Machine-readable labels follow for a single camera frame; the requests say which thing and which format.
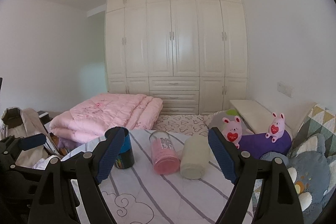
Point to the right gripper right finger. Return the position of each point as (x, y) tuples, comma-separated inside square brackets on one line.
[(226, 163)]

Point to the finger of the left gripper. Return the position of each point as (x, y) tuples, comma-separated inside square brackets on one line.
[(31, 142)]

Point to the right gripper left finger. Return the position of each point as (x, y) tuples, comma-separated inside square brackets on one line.
[(107, 152)]

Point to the blue printed cup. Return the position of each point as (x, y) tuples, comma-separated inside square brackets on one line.
[(125, 158)]

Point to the pale green cup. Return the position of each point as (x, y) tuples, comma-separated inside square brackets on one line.
[(195, 157)]

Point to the pink transparent cup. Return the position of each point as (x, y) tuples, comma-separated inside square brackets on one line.
[(163, 154)]

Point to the pink bunny plush left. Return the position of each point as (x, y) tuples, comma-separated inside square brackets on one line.
[(233, 130)]

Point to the folded pink quilt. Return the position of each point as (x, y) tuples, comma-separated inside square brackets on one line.
[(93, 117)]

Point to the purple pillow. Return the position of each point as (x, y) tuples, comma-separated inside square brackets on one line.
[(258, 145)]

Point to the cream flat pillow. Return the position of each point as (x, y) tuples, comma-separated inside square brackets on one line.
[(256, 116)]

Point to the striped white round cushion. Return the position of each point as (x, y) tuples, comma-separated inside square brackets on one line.
[(139, 195)]

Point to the grey blue plush toy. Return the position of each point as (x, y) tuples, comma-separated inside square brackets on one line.
[(312, 173)]

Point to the triangle pattern pillow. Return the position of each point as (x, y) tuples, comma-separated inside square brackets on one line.
[(320, 120)]

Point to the cream white wardrobe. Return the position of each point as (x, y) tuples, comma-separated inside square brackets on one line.
[(190, 53)]

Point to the white wall switch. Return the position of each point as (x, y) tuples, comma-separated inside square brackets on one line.
[(285, 89)]

